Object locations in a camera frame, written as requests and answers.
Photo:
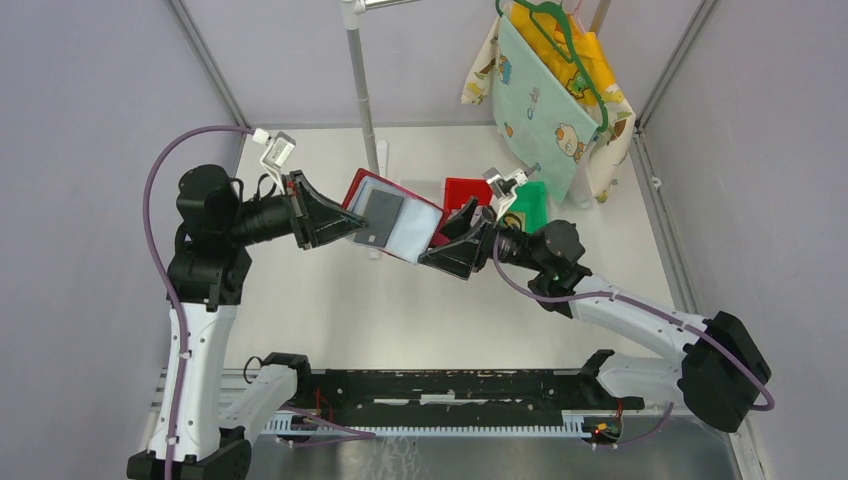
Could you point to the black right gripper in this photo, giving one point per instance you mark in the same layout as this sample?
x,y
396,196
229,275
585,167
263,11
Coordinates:
x,y
460,257

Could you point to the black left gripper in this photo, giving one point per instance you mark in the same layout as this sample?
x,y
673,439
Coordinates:
x,y
316,217

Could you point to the dark grey credit card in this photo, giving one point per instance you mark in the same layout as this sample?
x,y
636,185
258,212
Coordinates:
x,y
381,212

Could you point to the red leather card holder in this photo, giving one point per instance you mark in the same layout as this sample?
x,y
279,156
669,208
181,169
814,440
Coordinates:
x,y
416,225

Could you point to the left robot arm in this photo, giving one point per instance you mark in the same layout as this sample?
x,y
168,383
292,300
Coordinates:
x,y
196,437

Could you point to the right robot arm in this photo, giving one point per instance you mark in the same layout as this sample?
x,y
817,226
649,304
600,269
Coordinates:
x,y
712,366

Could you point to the red plastic bin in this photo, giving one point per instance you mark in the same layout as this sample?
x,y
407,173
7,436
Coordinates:
x,y
458,191

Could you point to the white plastic bin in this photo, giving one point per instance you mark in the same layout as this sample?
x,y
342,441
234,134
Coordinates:
x,y
431,190

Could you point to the green plastic bin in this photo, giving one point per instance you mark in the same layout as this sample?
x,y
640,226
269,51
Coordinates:
x,y
532,204

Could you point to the white stand base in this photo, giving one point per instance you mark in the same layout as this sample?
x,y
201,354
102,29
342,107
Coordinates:
x,y
382,152

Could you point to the mint cartoon cloth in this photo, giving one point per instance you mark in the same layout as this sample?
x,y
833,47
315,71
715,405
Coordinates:
x,y
540,121

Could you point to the cream cartoon cloth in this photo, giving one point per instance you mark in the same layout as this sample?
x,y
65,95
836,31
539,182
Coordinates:
x,y
596,176

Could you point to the silver stand pole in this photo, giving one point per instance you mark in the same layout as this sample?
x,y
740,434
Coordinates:
x,y
351,11

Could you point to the green clothes hanger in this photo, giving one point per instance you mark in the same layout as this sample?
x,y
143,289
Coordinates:
x,y
549,74

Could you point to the yellow garment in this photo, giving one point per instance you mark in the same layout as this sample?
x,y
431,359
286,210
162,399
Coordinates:
x,y
574,56

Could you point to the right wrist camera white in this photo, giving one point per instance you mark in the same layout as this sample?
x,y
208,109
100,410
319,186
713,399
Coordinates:
x,y
503,188

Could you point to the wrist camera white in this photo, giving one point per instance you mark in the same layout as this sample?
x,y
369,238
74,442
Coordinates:
x,y
277,148
503,188

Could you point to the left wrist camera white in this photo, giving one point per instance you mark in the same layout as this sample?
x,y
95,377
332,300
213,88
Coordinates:
x,y
277,148

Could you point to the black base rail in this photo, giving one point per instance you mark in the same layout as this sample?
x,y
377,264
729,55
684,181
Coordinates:
x,y
455,398

